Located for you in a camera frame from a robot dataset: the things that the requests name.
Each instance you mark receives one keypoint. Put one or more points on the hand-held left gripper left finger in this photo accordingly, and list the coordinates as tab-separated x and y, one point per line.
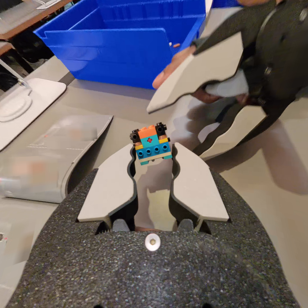
110	190

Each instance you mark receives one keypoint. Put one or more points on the grey printed desk pad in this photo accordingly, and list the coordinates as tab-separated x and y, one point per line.
79	154

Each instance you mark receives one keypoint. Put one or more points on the large blue plastic bin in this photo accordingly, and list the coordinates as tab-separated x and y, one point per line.
108	60

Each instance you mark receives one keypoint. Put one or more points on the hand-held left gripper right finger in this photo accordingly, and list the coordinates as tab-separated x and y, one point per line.
197	190

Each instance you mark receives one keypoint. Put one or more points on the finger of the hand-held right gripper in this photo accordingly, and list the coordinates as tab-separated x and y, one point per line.
240	130
192	77

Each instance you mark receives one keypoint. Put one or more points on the white lamp base plate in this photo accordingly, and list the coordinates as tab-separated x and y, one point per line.
48	96

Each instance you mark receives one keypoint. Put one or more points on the wood-edged grey desk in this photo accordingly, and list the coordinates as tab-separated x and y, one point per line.
19	24

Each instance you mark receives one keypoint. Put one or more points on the multicolour toy brick model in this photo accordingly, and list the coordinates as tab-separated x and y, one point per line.
151	149

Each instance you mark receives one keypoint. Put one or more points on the person's right hand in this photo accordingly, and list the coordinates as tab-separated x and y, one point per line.
173	65

